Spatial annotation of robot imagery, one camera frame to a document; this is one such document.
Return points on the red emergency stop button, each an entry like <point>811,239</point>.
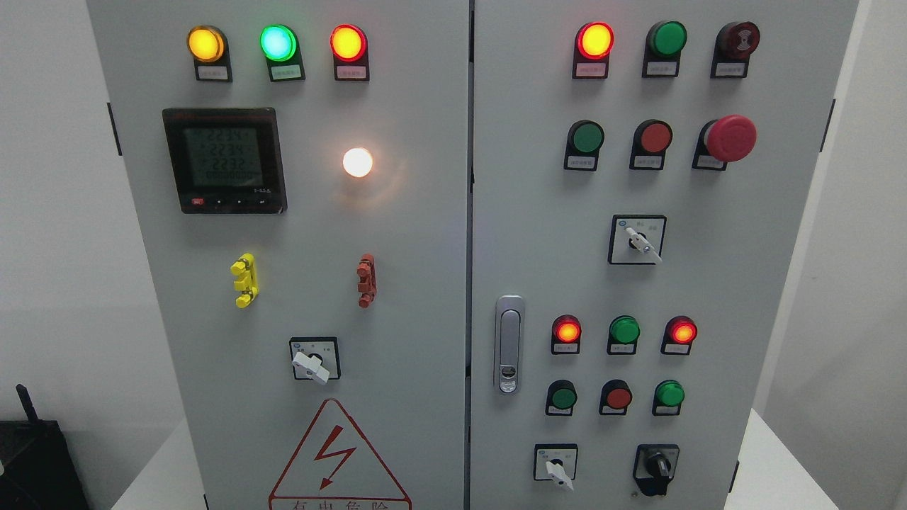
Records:
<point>724,140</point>

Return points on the red lit indicator left door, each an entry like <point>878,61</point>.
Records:
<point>350,53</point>

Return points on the red indicator lower right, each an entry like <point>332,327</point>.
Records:
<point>679,336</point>

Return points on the green lit indicator light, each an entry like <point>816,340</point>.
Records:
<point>281,50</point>

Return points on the yellow terminal connector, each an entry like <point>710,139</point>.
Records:
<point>246,280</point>

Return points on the black digital power meter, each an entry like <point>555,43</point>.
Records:
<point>226,161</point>

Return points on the green push button upper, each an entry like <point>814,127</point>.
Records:
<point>584,140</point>

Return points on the white selector switch bottom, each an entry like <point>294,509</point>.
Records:
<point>556,463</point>

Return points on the red lit indicator lower left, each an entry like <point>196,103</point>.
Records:
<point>565,335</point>

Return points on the dark red buzzer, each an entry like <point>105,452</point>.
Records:
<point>733,47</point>

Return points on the white selector switch left door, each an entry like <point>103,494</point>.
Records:
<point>315,358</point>

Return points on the red electrical warning sticker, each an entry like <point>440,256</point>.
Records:
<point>336,467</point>

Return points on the silver door handle lock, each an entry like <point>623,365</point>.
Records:
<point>509,326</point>

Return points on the red lit indicator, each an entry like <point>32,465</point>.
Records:
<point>565,335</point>
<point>593,44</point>

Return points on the red push button lower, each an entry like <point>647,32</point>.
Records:
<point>615,398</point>

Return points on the yellow indicator light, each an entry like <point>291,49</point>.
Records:
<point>209,49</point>

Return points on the red push button upper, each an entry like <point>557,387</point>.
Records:
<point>651,140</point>

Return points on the left grey cabinet door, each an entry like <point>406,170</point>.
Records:
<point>403,358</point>

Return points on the green push button lower left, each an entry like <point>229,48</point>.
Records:
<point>561,398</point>

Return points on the red push button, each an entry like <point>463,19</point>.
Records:
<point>651,140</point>
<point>615,398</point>

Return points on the green indicator top right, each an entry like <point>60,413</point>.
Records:
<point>664,44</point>

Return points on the red lit indicator top right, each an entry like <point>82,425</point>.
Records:
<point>593,44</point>

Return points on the green indicator lower middle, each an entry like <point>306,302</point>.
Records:
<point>623,335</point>

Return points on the green push button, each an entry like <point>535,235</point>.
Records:
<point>668,397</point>
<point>584,140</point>
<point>561,398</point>

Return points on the black rotary knob switch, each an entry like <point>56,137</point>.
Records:
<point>655,467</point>

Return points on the green push button lower right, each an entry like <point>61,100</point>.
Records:
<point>668,397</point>

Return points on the white selector switch upper right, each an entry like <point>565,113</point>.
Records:
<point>636,239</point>

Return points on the black device with antenna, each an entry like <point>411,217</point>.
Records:
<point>37,469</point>

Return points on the white selector switch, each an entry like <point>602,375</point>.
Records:
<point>556,463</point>
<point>636,239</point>

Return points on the grey cabinet door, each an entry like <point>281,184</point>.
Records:
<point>543,233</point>
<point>403,358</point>

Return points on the right grey cabinet door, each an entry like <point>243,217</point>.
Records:
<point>543,233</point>

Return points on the white lit indicator light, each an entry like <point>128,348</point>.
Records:
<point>358,162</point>

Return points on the red terminal connector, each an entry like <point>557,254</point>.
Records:
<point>367,287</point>

